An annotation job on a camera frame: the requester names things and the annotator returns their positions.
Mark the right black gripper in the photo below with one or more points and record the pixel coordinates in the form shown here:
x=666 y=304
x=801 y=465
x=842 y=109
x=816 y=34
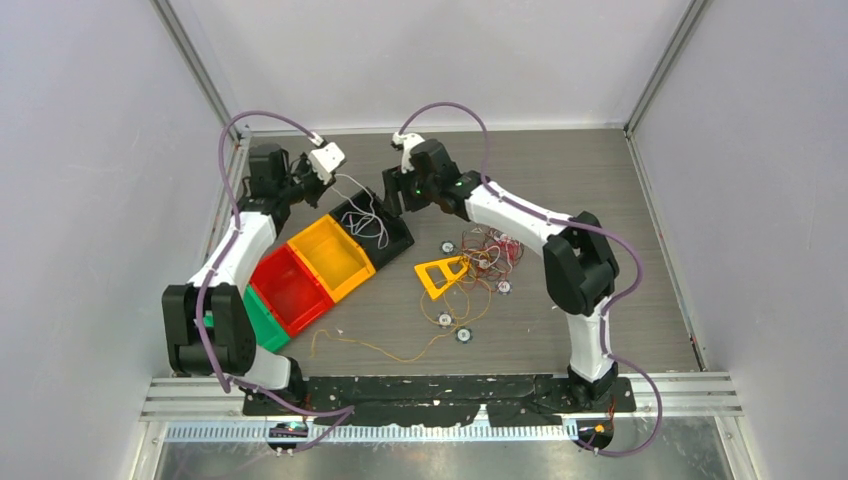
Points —
x=394 y=181

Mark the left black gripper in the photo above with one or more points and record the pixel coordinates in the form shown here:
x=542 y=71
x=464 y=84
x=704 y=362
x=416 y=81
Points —
x=306 y=165

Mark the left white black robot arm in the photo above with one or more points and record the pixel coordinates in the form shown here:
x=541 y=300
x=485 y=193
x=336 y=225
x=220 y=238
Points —
x=207 y=319

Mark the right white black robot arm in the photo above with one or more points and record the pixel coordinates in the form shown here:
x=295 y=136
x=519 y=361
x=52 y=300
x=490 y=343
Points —
x=580 y=268

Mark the black plastic bin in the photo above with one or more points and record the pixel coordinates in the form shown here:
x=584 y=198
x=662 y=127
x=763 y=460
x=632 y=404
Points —
x=382 y=237

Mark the dark chip upper left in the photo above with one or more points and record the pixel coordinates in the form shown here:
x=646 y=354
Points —
x=449 y=249

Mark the dark chip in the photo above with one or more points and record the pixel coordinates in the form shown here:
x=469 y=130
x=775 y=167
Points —
x=504 y=287
x=449 y=249
x=445 y=320

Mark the yellow plastic bin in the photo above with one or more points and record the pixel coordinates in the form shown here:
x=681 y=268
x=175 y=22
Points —
x=334 y=258

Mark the red plastic bin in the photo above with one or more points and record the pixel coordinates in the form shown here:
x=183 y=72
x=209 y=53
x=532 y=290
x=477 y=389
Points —
x=290 y=291

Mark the dark chip lower left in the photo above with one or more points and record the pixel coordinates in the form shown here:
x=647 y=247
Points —
x=445 y=320

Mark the dark chip middle right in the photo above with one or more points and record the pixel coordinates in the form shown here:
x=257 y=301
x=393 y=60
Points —
x=504 y=287

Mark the dark chip lowest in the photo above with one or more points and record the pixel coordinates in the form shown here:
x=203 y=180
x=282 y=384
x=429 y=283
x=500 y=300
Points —
x=463 y=335

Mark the green plastic bin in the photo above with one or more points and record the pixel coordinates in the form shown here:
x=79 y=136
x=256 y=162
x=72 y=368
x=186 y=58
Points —
x=269 y=334

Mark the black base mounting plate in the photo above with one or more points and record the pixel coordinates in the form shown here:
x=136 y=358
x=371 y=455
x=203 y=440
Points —
x=439 y=400

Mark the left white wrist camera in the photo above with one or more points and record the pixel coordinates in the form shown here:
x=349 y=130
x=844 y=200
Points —
x=325 y=158

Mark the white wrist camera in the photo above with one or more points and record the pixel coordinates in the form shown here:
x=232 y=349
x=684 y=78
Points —
x=405 y=143
x=325 y=158

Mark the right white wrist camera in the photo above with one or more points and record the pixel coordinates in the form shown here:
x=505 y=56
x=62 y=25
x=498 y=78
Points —
x=405 y=143

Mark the yellow triangular plastic frame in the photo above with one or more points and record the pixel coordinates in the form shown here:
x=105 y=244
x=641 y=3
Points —
x=438 y=276

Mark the slotted aluminium rail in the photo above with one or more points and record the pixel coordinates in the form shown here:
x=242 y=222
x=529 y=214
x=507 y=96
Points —
x=301 y=432

